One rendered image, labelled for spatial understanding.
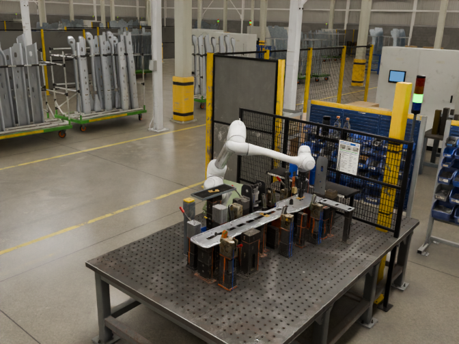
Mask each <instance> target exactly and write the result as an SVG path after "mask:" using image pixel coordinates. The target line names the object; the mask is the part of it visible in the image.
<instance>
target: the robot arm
mask: <svg viewBox="0 0 459 344"><path fill-rule="evenodd" d="M245 139H246V128H245V125H244V123H243V122H241V121H239V120H236V121H233V122H232V124H231V125H230V127H229V131H228V134H227V140H226V142H225V145H224V146H223V148H222V150H221V152H220V154H219V156H218V157H217V159H214V160H211V161H210V163H209V164H208V168H207V176H206V178H207V180H206V181H205V182H204V189H207V188H211V187H213V186H218V185H220V184H223V178H224V175H225V172H226V170H227V165H226V164H227V162H228V160H229V159H230V157H231V155H232V154H236V155H241V156H251V155H261V156H268V157H271V158H274V159H277V160H282V161H284V162H289V163H292V164H295V165H297V167H298V176H296V177H295V178H296V187H297V188H298V197H300V196H301V198H302V197H303V194H304V190H307V185H308V181H309V180H308V179H307V171H309V170H312V169H313V168H314V167H315V160H314V158H313V157H312V156H311V151H310V148H309V146H306V145H302V146H300V147H299V149H298V156H297V157H294V156H288V155H285V154H282V153H279V152H276V151H273V150H271V149H266V148H263V147H258V146H256V145H252V144H250V143H245ZM305 180H306V181H305ZM301 182H302V190H301ZM231 194H232V191H231V192H227V193H225V194H222V200H221V205H224V206H226V204H227V202H228V200H229V198H230V196H231Z"/></svg>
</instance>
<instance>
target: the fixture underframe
mask: <svg viewBox="0 0 459 344"><path fill-rule="evenodd" d="M412 233H413V231H411V232H410V233H409V234H408V235H407V236H406V237H405V238H404V239H403V240H402V241H400V242H399V243H398V244H400V246H399V251H398V259H397V261H395V264H394V269H393V277H392V282H391V287H393V288H396V289H399V290H401V291H404V290H405V289H406V288H407V287H408V286H409V283H405V282H404V277H405V273H406V265H407V261H408V253H409V248H410V244H411V236H412ZM381 260H382V259H381ZM381 260H380V261H379V262H378V263H376V264H375V265H374V266H373V267H372V268H371V269H370V270H368V271H367V272H366V273H365V274H364V275H365V284H364V290H363V294H362V293H359V292H357V291H355V290H352V289H351V287H352V286H353V285H354V284H353V285H352V286H351V287H350V288H349V289H348V290H347V291H345V292H344V293H343V294H342V295H341V296H340V297H342V296H345V297H347V298H350V299H351V300H354V301H357V302H359V303H358V305H356V306H355V307H354V308H353V309H352V310H351V312H349V314H347V316H345V318H343V319H342V320H341V321H340V322H339V323H338V325H337V326H336V327H335V328H334V329H333V330H332V331H331V332H330V333H329V334H328V328H329V316H330V312H331V309H332V307H333V305H334V303H332V305H330V306H329V307H328V308H327V309H326V310H325V311H324V312H323V313H321V314H320V315H319V316H318V317H317V318H316V319H315V320H313V321H312V322H311V323H310V324H309V325H308V327H309V326H310V325H311V324H312V323H313V322H314V333H313V340H312V342H310V341H308V340H306V339H304V338H302V337H300V336H299V335H300V334H301V333H302V332H303V331H304V330H305V329H306V328H308V327H306V328H305V329H304V330H303V331H302V332H301V333H300V334H298V335H297V336H296V337H295V338H294V339H293V340H292V341H291V342H289V343H288V344H335V343H336V342H337V340H338V339H339V338H340V337H341V336H342V335H343V334H344V333H345V332H346V331H347V330H348V329H349V327H351V325H353V323H354V322H355V323H357V324H360V325H362V326H364V327H366V328H369V329H371V328H372V326H373V325H374V324H375V323H376V322H377V321H378V320H377V319H376V318H373V317H372V306H373V304H374V301H375V300H376V299H377V298H378V297H379V295H380V294H381V293H382V292H383V291H384V290H385V287H386V282H387V275H386V277H384V278H383V279H382V280H381V281H380V282H378V284H377V278H378V270H379V265H380V263H381ZM94 273H95V283H96V302H97V312H98V326H99V335H98V336H96V337H94V338H92V341H93V342H95V343H96V344H113V343H115V342H116V341H118V340H120V337H118V336H117V335H115V334H114V333H112V331H114V332H115V333H117V334H118V335H120V336H121V337H122V338H124V339H126V340H127V341H128V342H129V343H131V344H153V343H151V342H150V341H149V340H147V339H145V338H144V337H142V336H141V335H139V334H137V333H136V332H135V331H133V330H131V329H130V328H129V327H127V326H125V325H124V324H123V323H121V322H120V321H118V320H117V319H116V318H117V317H119V316H120V315H123V314H124V313H126V312H128V311H129V310H131V309H133V308H135V307H136V306H139V305H140V304H143V305H145V306H147V307H148V308H150V309H152V310H153V311H155V312H157V313H158V314H160V315H162V316H163V317H165V318H167V319H168V320H170V321H172V322H173V323H175V324H177V325H179V326H180V327H182V328H184V329H185V330H187V331H189V332H190V333H192V334H194V335H195V336H197V337H199V338H200V339H202V340H204V341H205V342H207V343H209V344H217V343H215V342H214V341H211V340H210V339H208V338H207V337H205V336H204V335H202V334H200V333H198V332H196V331H195V330H193V329H192V328H190V327H188V326H186V325H184V324H183V323H181V322H180V321H178V320H176V319H174V318H173V317H171V316H169V315H168V314H166V313H164V312H162V311H161V310H159V309H157V308H156V307H154V306H152V305H151V304H149V303H147V302H146V301H144V300H142V299H141V298H138V297H137V296H135V295H133V294H132V293H130V292H129V291H126V290H125V289H123V288H121V287H120V286H118V285H116V284H115V283H113V282H111V281H110V280H108V279H106V278H105V277H103V276H101V275H99V274H98V273H96V272H94ZM364 275H363V276H364ZM363 276H362V277H363ZM362 277H361V278H362ZM361 278H360V279H361ZM360 279H359V280H360ZM359 280H358V281H359ZM358 281H357V282H358ZM357 282H356V283H357ZM109 285H111V286H113V287H115V288H116V289H119V290H120V291H122V292H123V293H125V294H126V295H128V296H130V297H131V299H129V300H127V301H125V302H123V303H121V304H119V305H117V306H115V307H114V308H112V309H111V301H110V289H109ZM340 297H339V298H340ZM339 298H338V299H339ZM338 299H336V300H338Z"/></svg>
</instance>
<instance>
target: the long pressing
mask: <svg viewBox="0 0 459 344"><path fill-rule="evenodd" d="M303 196H304V197H305V198H303V200H302V199H301V200H300V199H296V198H297V197H298V194H297V195H294V196H291V197H288V198H287V199H284V200H281V201H278V202H276V204H275V205H276V207H274V208H272V209H270V210H267V211H256V212H253V213H250V214H247V215H246V216H243V217H240V218H237V219H236V220H233V221H230V222H228V223H225V224H223V225H220V226H218V227H215V228H213V229H210V230H207V231H205V232H203V233H200V234H197V235H194V236H193V237H191V238H190V241H191V242H192V243H194V244H196V245H198V246H200V247H202V248H211V247H213V246H216V245H217V244H220V238H221V235H217V236H215V235H214V233H215V232H217V233H220V232H222V231H223V230H226V231H227V230H228V229H231V228H232V227H234V228H235V229H233V230H231V231H228V233H227V235H228V236H230V237H232V238H235V237H236V236H238V235H241V233H242V232H244V231H246V230H248V229H251V228H254V229H255V228H257V227H259V226H262V225H264V224H266V223H269V222H271V221H273V220H275V219H278V218H280V216H281V211H282V210H277V209H279V208H280V209H282V208H283V206H285V205H286V206H288V207H287V212H286V213H295V212H299V211H301V210H304V209H305V208H307V207H309V204H310V202H311V197H312V195H311V194H309V193H306V192H304V194H303ZM290 199H293V205H290ZM321 200H323V198H321V197H316V201H315V202H316V203H319V202H320V201H321ZM271 211H274V213H272V214H269V215H270V216H268V217H265V216H263V217H262V218H259V219H257V220H255V219H254V218H257V217H259V216H262V215H261V214H260V213H262V212H263V213H266V214H267V213H269V212H271ZM249 220H254V221H253V222H250V223H246V222H247V221H249ZM240 224H245V225H243V226H241V227H237V225H240ZM211 236H215V237H214V238H212V239H209V240H208V239H207V238H209V237H211Z"/></svg>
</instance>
